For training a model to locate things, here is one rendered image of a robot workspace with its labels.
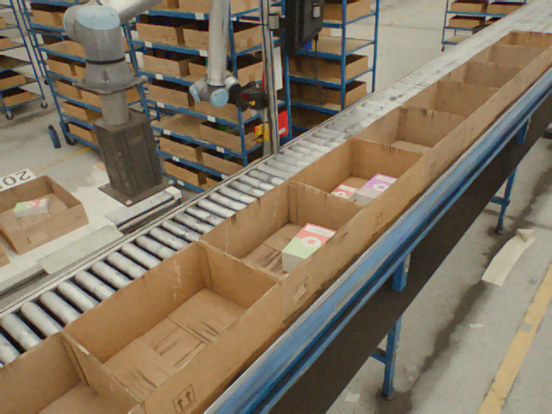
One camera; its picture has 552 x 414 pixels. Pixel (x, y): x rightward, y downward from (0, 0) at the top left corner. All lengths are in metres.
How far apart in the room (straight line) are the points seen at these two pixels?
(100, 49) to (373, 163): 1.11
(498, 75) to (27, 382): 2.45
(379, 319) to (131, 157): 1.20
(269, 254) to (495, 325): 1.45
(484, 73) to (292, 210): 1.57
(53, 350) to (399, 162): 1.22
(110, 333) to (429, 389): 1.47
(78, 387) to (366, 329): 0.87
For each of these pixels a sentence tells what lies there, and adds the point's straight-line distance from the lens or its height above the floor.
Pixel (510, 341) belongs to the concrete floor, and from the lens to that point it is 2.51.
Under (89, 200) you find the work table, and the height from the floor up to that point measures 0.75.
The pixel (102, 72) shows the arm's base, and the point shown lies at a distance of 1.94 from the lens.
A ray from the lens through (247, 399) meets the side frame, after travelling 1.04.
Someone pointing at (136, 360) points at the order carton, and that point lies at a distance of 1.20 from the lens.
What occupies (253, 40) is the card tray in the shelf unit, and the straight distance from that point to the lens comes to 2.78.
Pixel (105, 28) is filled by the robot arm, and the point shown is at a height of 1.45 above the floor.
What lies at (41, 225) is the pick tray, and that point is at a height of 0.83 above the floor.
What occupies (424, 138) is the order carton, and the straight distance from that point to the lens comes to 2.07.
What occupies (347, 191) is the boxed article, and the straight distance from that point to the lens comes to 1.64.
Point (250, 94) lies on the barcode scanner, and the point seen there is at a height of 1.08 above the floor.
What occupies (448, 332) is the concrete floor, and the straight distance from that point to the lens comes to 2.46.
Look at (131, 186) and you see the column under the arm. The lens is 2.08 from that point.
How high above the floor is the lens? 1.76
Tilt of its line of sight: 32 degrees down
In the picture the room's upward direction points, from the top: 4 degrees counter-clockwise
